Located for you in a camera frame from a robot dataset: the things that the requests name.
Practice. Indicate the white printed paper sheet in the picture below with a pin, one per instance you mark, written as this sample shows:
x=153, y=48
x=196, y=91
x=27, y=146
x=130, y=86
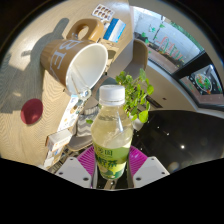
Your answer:
x=51, y=159

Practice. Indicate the green-label clear drink bottle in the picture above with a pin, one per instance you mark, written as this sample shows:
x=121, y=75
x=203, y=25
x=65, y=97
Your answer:
x=111, y=133

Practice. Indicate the pill blister pack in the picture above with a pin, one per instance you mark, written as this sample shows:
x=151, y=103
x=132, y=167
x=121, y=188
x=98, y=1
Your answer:
x=103, y=12

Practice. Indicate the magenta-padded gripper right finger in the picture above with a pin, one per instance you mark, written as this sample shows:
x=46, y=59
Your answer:
x=150, y=170

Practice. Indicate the round food window poster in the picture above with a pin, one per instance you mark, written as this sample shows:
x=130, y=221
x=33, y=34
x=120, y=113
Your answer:
x=203, y=81

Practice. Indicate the blue white small box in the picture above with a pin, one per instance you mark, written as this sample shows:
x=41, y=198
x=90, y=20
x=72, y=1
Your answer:
x=114, y=30

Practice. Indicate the white picture leaflet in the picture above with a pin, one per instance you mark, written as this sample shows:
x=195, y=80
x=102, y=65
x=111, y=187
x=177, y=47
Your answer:
x=68, y=115

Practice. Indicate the flat round red coaster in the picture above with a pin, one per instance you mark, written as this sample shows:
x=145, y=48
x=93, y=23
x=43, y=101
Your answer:
x=31, y=111

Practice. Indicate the brown ceramic mug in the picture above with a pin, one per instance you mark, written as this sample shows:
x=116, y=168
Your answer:
x=61, y=55

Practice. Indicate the green potted plant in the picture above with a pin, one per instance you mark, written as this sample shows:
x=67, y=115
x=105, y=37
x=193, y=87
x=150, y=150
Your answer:
x=136, y=95

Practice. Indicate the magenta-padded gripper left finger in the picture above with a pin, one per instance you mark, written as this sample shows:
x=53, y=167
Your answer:
x=75, y=170

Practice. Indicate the white cardboard box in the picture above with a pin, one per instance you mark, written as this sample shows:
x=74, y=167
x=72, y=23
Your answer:
x=58, y=140

